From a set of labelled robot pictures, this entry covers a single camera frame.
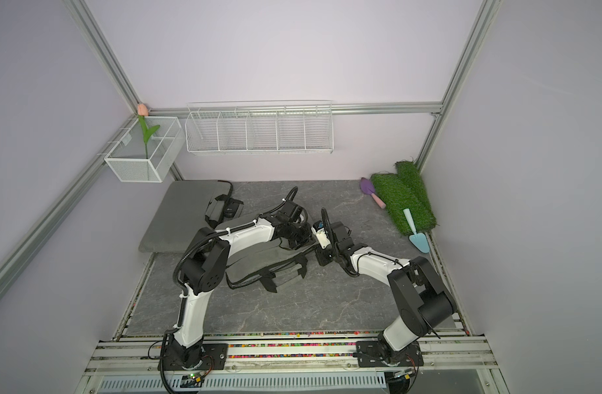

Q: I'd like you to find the grey laptop bag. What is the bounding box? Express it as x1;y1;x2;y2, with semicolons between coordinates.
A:
138;180;234;253
215;208;318;293

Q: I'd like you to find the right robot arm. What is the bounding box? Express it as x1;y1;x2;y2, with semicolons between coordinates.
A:
312;219;458;353

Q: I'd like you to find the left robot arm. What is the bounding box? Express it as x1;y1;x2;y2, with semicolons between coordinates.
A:
171;200;317;353

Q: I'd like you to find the front artificial grass roll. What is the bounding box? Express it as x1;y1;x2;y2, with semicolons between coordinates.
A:
371;173;437;236

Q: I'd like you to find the artificial grass roll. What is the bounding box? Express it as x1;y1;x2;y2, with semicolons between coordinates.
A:
395;161;432;211
371;173;437;236

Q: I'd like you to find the rear artificial grass roll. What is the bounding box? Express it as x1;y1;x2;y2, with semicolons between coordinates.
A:
395;161;432;211

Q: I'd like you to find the artificial pink tulip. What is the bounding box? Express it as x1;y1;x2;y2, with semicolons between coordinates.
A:
137;103;160;159

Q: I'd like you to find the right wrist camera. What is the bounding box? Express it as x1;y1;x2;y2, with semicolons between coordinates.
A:
312;221;331;250

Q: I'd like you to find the purple trowel pink handle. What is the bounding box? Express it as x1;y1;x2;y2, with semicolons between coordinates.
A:
359;177;386;209

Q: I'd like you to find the teal trowel white handle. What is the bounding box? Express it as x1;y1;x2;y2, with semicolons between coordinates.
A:
404;208;430;254

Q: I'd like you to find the white wire wall rack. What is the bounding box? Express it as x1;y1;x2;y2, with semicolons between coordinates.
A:
185;110;335;154

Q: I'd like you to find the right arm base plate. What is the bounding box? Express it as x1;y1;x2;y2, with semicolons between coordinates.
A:
353;340;424;368

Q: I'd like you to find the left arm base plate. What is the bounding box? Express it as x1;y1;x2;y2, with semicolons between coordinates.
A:
158;342;229;371

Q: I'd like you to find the white mesh wall basket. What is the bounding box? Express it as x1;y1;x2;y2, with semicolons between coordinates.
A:
105;117;186;183

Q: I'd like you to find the aluminium frame rail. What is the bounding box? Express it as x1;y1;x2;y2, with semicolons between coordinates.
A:
150;100;444;118

